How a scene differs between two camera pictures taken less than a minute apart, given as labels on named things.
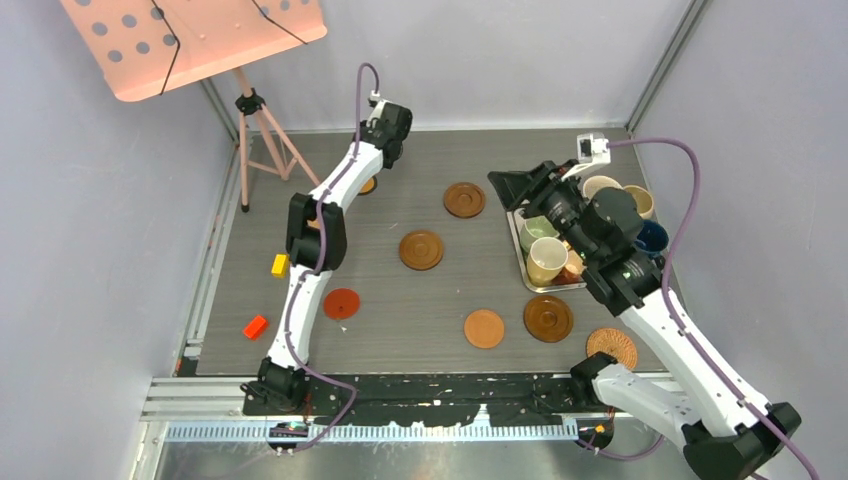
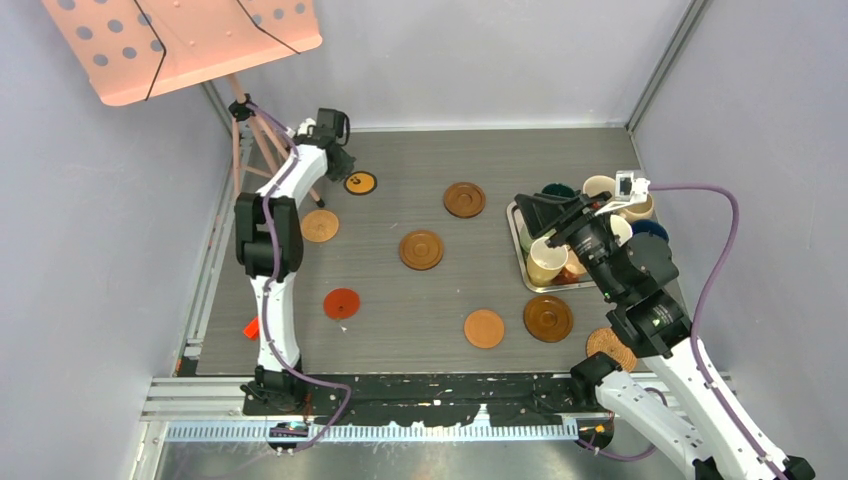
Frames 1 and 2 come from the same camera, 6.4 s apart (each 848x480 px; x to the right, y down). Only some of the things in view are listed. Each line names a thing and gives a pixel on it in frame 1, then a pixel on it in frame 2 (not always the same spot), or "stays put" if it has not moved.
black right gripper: x=515 y=186 → x=540 y=210
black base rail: x=549 y=399 stays put
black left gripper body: x=399 y=151 → x=340 y=171
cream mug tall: x=597 y=182 stays put
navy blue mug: x=652 y=237 stays put
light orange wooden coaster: x=484 y=329 stays put
